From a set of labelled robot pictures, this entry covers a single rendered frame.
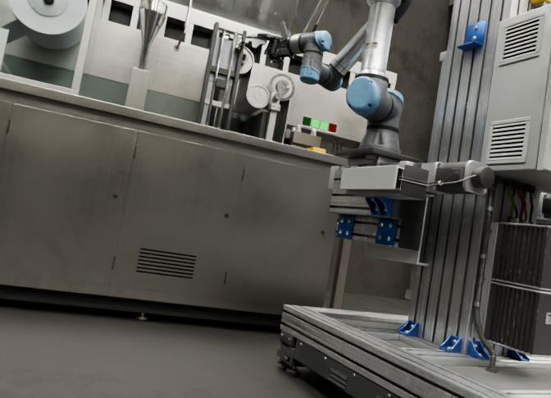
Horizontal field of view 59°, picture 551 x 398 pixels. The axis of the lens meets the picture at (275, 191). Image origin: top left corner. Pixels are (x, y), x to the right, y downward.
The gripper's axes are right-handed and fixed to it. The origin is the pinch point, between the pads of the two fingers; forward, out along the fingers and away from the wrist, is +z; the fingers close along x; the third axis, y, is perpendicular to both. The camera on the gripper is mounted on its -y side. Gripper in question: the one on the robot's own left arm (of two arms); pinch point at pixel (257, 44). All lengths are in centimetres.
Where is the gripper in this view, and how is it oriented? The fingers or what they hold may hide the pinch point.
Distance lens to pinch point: 210.6
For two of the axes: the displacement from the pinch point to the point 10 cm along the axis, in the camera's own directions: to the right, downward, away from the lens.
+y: -2.5, 9.5, -1.8
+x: 5.7, 3.0, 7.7
